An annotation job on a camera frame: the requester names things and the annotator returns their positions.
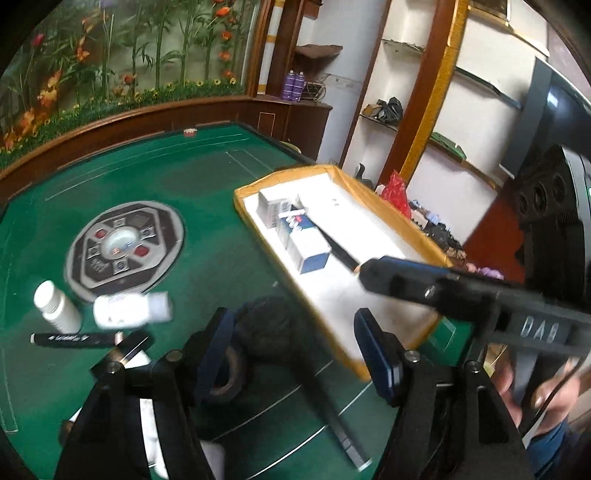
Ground person's right hand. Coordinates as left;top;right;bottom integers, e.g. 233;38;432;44
496;357;580;437

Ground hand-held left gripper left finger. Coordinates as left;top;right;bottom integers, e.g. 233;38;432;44
54;308;236;480

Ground long black silver-tipped tool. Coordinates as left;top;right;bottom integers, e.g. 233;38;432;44
295;362;372;469

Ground blue white card pack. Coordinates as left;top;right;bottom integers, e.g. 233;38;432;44
277;209;319;245

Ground grey box with label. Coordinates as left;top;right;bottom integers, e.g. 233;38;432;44
257;188;296;227

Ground blue white box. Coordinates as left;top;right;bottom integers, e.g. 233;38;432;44
287;228;332;275

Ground white yellow striped column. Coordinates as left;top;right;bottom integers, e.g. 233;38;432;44
259;0;287;95

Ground black electrical tape roll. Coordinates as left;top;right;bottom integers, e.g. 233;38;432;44
203;344;256;405

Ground red plastic bag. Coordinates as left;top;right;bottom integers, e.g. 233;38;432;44
379;170;411;217

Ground black box gold stripe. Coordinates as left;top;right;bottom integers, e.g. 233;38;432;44
90;330;153;374

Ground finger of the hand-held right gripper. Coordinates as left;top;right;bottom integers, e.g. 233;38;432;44
359;256;504;324

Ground person's right forearm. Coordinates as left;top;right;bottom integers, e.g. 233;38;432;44
524;415;575;480

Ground black items on shelf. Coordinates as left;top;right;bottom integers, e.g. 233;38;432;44
362;98;404;123

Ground glass artificial flower display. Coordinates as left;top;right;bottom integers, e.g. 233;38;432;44
0;0;273;158

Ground plain white bottle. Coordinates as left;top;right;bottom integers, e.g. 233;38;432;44
33;280;84;334

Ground dark flat screen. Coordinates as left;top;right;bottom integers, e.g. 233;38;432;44
501;55;591;181

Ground white bottle grey cap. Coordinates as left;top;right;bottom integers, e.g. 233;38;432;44
92;292;174;331

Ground round table control panel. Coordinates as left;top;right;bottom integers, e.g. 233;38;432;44
64;199;185;303

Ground black marker white print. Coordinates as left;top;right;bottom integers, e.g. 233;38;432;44
318;227;366;273

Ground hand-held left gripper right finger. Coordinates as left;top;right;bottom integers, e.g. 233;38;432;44
353;308;527;480

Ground yellow cardboard tray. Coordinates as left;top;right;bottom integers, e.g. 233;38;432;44
233;165;454;382

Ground pile of clutter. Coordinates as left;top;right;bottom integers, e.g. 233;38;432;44
409;198;504;280

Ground black pen white script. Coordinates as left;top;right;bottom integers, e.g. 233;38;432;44
30;331;116;350

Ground tangled cables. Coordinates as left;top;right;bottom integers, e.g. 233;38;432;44
305;76;331;101

